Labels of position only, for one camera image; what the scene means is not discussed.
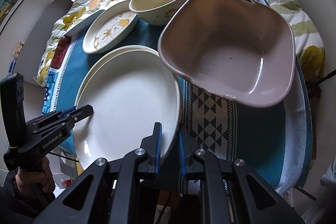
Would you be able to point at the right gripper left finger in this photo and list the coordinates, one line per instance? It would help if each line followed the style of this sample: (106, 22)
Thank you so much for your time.
(120, 191)

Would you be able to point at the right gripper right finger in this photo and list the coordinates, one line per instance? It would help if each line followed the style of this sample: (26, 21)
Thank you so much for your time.
(231, 191)

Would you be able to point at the plain white plate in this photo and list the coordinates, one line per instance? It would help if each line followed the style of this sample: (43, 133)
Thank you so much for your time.
(129, 93)

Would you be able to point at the duck pattern plate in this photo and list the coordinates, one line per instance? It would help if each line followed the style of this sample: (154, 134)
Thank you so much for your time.
(108, 30)

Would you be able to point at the pink square handled bowl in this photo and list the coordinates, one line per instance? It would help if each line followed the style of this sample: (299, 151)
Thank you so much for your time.
(239, 50)

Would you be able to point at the cream bowl with pattern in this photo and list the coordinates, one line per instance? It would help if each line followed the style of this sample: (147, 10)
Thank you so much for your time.
(156, 12)

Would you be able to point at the person's left hand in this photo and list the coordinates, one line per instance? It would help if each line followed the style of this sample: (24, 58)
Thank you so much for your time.
(29, 183)

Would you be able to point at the grey headboard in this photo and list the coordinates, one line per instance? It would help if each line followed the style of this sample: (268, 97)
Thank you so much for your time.
(35, 45)

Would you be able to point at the small items on headboard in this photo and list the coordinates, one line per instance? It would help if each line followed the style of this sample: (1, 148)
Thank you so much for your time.
(16, 52)

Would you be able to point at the floral quilt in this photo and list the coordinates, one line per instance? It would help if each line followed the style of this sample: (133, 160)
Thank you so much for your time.
(309, 47)

